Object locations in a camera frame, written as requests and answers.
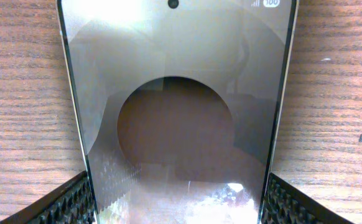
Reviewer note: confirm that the Galaxy S25 Ultra smartphone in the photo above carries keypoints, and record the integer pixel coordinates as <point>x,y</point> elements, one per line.
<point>177,104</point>

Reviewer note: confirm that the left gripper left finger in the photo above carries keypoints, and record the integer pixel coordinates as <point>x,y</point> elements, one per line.
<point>70,203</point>

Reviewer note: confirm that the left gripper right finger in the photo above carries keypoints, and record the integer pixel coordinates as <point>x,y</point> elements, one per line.
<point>285,204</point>

